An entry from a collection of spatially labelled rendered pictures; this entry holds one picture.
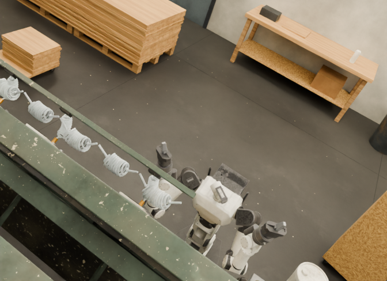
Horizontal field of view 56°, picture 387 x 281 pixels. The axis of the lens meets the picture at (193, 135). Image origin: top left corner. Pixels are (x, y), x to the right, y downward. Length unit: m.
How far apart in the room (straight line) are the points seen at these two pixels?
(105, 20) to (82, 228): 4.25
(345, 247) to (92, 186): 3.02
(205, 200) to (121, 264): 0.90
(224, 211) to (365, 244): 1.92
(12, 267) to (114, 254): 0.67
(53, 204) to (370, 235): 2.89
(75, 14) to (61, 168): 4.62
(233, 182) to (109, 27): 3.68
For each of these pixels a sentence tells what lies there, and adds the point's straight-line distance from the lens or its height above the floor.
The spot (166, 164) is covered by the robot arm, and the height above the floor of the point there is 1.54.
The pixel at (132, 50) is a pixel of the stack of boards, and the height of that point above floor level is 0.33.
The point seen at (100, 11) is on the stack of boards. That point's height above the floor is 0.60.
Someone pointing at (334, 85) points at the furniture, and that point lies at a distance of 6.33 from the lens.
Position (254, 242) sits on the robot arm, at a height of 1.43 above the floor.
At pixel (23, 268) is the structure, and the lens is 0.81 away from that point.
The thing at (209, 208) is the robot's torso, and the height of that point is 1.29.
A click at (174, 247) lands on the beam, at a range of 1.20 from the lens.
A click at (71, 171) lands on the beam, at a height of 1.93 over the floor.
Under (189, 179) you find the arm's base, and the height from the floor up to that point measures 1.34.
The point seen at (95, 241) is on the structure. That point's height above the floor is 1.68.
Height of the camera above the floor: 2.92
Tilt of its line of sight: 39 degrees down
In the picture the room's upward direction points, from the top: 22 degrees clockwise
